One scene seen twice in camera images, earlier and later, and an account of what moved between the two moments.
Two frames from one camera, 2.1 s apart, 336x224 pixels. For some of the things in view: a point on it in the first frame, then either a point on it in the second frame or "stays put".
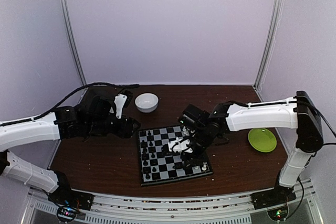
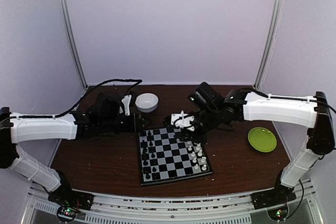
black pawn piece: (144, 156) stays put
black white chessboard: (157, 161) stays put
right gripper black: (195, 160) to (185, 134)
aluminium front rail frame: (236, 209) stays put
